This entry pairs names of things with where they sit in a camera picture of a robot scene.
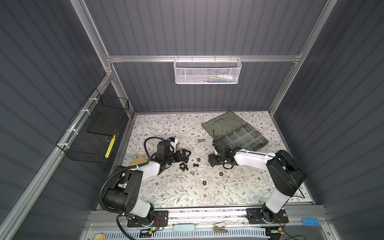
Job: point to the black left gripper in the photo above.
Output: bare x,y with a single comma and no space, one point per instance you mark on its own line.
183,158

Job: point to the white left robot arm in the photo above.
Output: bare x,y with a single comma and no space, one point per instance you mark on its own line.
120,193

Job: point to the blue lego-like block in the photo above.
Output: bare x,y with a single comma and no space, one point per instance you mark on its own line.
309,222

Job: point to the black wire wall basket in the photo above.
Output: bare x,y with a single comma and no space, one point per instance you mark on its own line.
88,138

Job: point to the black bolts cluster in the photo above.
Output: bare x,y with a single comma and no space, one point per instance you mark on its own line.
183,166

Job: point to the clear green organizer box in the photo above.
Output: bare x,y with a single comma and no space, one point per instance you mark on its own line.
235,131

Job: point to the yellow marker in basket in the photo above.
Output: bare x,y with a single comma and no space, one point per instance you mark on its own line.
110,147

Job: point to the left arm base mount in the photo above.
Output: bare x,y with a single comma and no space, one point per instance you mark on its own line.
154,219

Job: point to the white wire mesh basket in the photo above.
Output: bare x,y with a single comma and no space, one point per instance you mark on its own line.
210,71

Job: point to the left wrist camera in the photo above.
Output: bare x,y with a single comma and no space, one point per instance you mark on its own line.
174,142

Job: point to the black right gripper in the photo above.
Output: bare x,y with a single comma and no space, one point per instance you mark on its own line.
211,159

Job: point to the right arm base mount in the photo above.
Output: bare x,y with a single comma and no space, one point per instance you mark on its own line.
265,216

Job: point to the yellow calculator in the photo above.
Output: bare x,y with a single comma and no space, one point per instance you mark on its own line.
138,161

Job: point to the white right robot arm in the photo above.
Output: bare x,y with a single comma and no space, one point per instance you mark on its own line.
285,172

